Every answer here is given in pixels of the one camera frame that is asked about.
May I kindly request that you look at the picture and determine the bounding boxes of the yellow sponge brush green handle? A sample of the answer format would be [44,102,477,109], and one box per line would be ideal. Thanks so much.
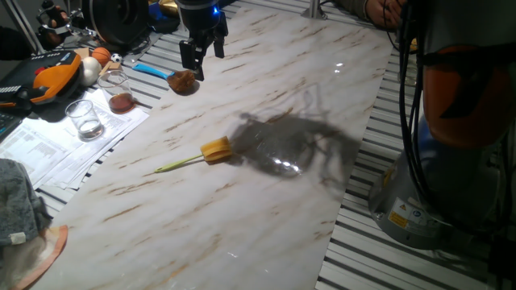
[155,135,234,174]

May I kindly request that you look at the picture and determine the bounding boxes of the bare hand of brown-sleeved person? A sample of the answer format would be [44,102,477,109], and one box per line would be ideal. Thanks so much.
[364,0,408,29]

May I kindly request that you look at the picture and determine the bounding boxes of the black-sleeved forearm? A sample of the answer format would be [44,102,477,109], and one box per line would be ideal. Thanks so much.
[0,26,33,61]

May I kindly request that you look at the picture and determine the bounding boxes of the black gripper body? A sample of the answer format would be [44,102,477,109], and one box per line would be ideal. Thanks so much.
[176,0,229,52]

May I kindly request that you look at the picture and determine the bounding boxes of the marble pattern sheet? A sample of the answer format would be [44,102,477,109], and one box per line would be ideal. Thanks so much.
[30,6,394,290]

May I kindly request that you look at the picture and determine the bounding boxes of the brown brush blue handle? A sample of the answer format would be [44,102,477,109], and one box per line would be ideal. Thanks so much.
[131,63,197,94]

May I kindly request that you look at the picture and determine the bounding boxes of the empty clear glass cup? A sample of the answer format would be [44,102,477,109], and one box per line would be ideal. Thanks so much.
[64,99,105,142]

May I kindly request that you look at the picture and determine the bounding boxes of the gold shiny object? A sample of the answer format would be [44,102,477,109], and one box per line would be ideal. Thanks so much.
[158,0,180,17]

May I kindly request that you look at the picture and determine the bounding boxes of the black keyboard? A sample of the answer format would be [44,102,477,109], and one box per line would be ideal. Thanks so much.
[0,111,23,143]

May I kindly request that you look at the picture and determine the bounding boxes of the black round spool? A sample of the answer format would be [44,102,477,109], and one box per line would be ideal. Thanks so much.
[80,0,150,48]

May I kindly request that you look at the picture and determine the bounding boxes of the brown-sleeved forearm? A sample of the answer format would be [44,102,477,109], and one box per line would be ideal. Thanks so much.
[333,0,370,21]

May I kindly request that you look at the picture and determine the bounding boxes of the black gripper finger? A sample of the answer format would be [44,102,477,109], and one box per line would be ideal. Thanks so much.
[212,34,227,60]
[179,39,206,81]

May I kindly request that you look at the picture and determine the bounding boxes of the white ball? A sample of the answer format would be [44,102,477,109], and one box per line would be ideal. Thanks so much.
[78,56,102,88]

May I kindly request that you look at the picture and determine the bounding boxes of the grey folded towel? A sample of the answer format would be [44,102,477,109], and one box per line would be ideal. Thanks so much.
[0,158,53,247]

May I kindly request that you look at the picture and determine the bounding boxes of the aluminium frame post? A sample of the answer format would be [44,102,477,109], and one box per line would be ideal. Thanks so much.
[2,0,45,54]
[301,0,328,20]

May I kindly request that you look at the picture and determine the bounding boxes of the printed white paper sheets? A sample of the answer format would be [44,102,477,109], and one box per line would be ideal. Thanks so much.
[0,88,150,190]

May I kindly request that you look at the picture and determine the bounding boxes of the orange black teach pendant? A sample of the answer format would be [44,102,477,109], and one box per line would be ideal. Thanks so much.
[0,50,84,112]

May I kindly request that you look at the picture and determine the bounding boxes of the glass cup with brown liquid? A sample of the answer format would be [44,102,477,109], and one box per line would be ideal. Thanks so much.
[97,69,136,115]

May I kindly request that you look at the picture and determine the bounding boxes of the small orange basketball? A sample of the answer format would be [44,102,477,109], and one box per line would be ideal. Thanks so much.
[91,47,112,68]

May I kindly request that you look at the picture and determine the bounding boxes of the pink plate orange rim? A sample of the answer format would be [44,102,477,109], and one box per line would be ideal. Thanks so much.
[0,224,69,290]

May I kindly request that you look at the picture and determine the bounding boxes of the blue cloth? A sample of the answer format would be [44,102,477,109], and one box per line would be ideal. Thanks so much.
[148,2,181,34]

